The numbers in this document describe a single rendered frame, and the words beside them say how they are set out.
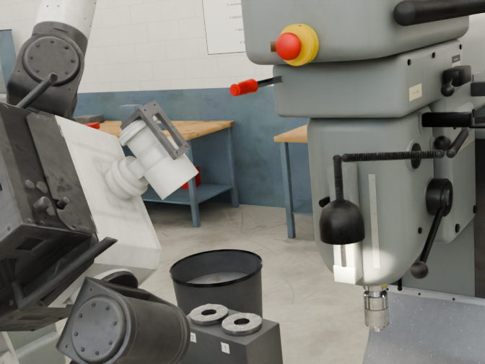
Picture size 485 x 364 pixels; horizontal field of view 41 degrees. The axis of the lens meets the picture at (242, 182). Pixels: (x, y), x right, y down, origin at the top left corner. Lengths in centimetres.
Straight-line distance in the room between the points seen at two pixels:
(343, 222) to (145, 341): 37
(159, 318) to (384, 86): 50
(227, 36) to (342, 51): 551
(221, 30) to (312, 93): 541
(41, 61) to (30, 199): 27
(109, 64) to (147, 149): 663
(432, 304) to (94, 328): 103
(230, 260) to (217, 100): 329
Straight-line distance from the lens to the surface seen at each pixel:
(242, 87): 102
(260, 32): 104
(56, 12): 113
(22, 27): 858
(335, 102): 109
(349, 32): 97
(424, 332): 169
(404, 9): 96
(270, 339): 147
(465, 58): 141
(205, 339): 149
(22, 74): 102
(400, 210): 115
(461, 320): 167
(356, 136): 113
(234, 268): 356
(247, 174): 658
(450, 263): 165
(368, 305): 130
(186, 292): 320
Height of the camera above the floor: 180
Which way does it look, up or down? 14 degrees down
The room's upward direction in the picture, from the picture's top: 6 degrees counter-clockwise
